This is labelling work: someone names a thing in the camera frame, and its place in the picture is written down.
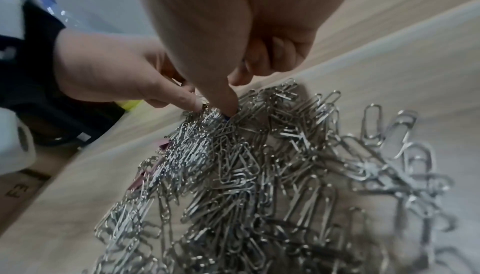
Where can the person's right hand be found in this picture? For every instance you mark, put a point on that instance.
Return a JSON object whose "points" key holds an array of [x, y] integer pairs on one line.
{"points": [[225, 24]]}

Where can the person's left hand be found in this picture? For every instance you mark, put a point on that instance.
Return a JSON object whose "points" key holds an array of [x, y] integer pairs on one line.
{"points": [[112, 65]]}

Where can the pile of silver paper clips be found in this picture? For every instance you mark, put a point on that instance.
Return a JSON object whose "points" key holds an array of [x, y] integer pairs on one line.
{"points": [[262, 178]]}

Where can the large printed cardboard box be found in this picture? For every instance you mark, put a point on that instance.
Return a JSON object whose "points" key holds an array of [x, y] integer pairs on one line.
{"points": [[22, 196]]}

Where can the yellow drink bottle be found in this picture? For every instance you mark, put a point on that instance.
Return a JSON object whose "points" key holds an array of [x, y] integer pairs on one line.
{"points": [[129, 105]]}

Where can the black kettle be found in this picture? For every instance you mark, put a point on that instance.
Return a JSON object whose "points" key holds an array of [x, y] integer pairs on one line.
{"points": [[75, 125]]}

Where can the clear purple-capped water bottle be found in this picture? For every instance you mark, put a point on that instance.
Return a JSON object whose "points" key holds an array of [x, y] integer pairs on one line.
{"points": [[60, 9]]}

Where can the black left wristband with markers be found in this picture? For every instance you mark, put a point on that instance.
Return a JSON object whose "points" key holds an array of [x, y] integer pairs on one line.
{"points": [[33, 59]]}

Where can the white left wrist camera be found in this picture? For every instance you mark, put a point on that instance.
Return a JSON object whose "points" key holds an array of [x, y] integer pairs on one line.
{"points": [[15, 142]]}

